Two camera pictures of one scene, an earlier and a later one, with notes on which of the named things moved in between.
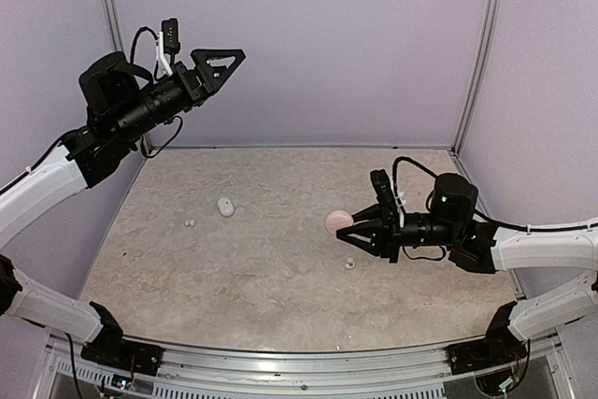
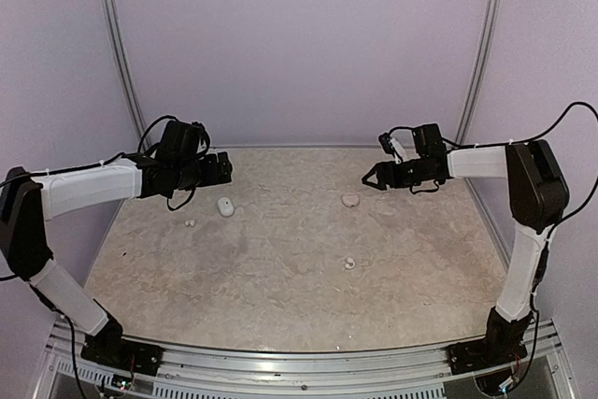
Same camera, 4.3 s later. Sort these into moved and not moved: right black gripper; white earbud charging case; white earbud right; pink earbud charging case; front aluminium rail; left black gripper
Moved: right black gripper; pink earbud charging case; left black gripper
Not moved: white earbud right; front aluminium rail; white earbud charging case
